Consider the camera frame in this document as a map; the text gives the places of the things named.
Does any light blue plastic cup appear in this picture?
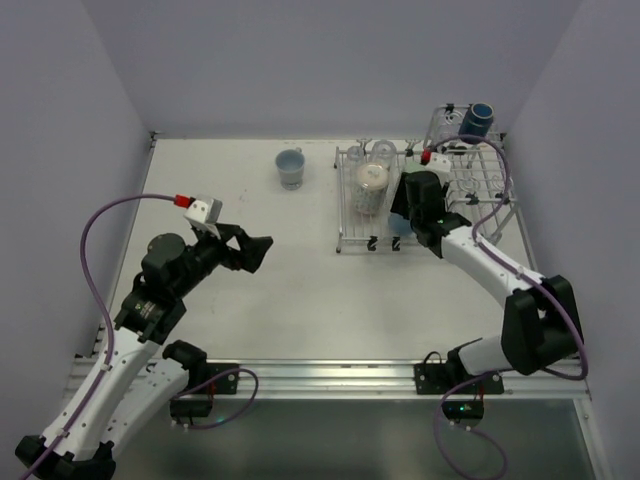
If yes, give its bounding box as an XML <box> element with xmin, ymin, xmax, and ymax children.
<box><xmin>388</xmin><ymin>213</ymin><xmax>413</xmax><ymax>237</ymax></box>

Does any floral patterned mug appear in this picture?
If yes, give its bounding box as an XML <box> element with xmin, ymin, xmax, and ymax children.
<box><xmin>351</xmin><ymin>163</ymin><xmax>390</xmax><ymax>215</ymax></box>

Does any grey footed mug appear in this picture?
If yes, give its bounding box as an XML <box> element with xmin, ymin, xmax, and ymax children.
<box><xmin>275</xmin><ymin>148</ymin><xmax>306</xmax><ymax>190</ymax></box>

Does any green plastic cup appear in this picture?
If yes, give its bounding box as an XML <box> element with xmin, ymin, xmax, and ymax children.
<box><xmin>403</xmin><ymin>159</ymin><xmax>425</xmax><ymax>174</ymax></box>

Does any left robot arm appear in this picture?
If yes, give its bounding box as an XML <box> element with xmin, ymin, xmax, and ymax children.
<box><xmin>16</xmin><ymin>224</ymin><xmax>273</xmax><ymax>479</ymax></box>

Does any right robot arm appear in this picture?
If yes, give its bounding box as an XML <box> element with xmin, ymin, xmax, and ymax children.
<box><xmin>391</xmin><ymin>170</ymin><xmax>589</xmax><ymax>390</ymax></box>

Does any metal dish rack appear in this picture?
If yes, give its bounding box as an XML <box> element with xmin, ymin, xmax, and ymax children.
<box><xmin>333</xmin><ymin>102</ymin><xmax>516</xmax><ymax>255</ymax></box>

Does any small clear glass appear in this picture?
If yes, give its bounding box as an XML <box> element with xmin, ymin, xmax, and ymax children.
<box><xmin>346</xmin><ymin>145</ymin><xmax>365</xmax><ymax>163</ymax></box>

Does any dark blue cup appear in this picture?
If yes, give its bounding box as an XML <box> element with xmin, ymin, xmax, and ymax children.
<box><xmin>458</xmin><ymin>102</ymin><xmax>494</xmax><ymax>137</ymax></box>

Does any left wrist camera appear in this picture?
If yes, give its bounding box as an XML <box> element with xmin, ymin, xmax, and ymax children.
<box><xmin>183</xmin><ymin>195</ymin><xmax>223</xmax><ymax>239</ymax></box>

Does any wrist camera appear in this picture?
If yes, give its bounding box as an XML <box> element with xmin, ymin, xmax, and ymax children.
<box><xmin>420</xmin><ymin>150</ymin><xmax>452</xmax><ymax>186</ymax></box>
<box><xmin>183</xmin><ymin>195</ymin><xmax>223</xmax><ymax>239</ymax></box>

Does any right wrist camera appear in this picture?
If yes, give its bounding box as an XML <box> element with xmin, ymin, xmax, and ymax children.
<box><xmin>420</xmin><ymin>150</ymin><xmax>452</xmax><ymax>186</ymax></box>

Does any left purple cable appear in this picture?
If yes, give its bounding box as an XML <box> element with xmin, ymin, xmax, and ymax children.
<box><xmin>19</xmin><ymin>193</ymin><xmax>194</xmax><ymax>476</ymax></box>

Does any aluminium mounting rail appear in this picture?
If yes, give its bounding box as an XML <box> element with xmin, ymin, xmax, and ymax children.
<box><xmin>64</xmin><ymin>355</ymin><xmax>586</xmax><ymax>401</ymax></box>

